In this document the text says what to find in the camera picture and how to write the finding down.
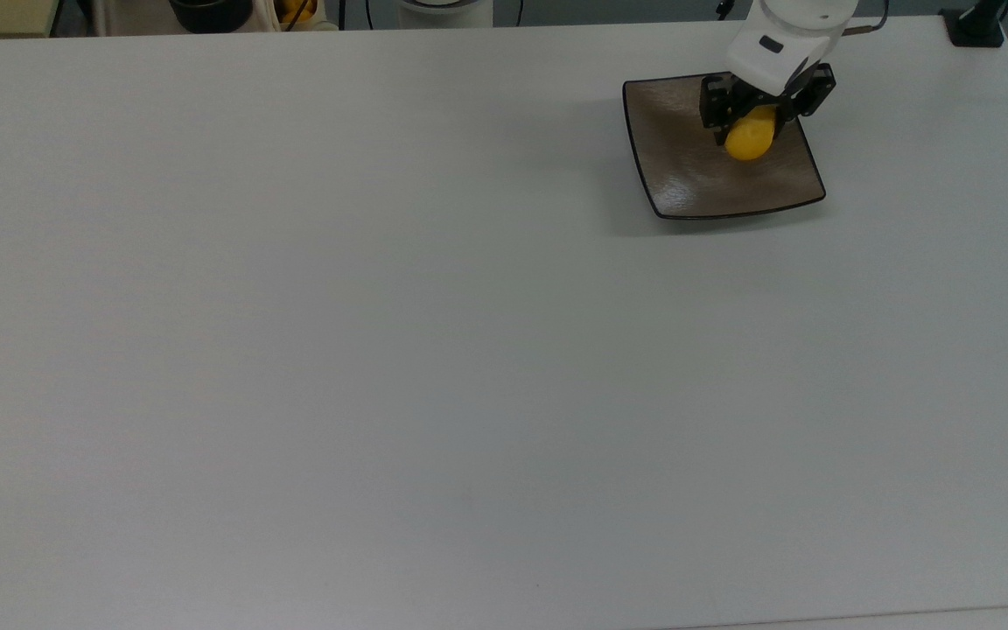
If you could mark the yellow lemon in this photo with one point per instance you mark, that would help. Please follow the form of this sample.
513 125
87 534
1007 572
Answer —
749 138

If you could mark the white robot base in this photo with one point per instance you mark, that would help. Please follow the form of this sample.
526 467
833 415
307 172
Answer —
443 9

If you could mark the square brown ceramic plate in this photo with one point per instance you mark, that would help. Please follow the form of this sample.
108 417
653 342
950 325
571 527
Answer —
696 175

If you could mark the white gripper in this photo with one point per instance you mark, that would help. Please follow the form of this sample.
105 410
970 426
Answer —
771 52

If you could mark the yellow item in bag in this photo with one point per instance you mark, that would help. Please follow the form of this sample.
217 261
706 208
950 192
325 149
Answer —
298 10

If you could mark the black round container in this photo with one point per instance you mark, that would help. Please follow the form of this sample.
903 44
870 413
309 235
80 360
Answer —
211 13

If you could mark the black stand base plate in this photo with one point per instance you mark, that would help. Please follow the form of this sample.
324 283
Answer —
976 26

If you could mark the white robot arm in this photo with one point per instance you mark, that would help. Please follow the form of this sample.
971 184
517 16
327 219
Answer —
806 10

